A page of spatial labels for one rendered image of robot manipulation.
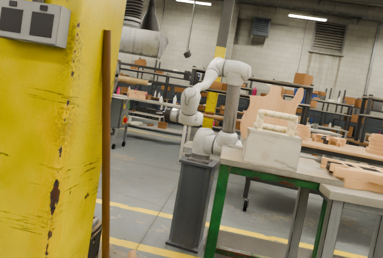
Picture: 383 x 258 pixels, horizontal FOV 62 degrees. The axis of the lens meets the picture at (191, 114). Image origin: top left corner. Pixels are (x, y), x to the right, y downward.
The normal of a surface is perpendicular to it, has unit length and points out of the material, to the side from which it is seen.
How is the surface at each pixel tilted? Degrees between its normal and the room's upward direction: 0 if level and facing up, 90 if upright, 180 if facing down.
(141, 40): 90
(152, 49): 90
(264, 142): 90
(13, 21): 90
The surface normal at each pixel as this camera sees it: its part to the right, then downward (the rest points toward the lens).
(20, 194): -0.12, 0.04
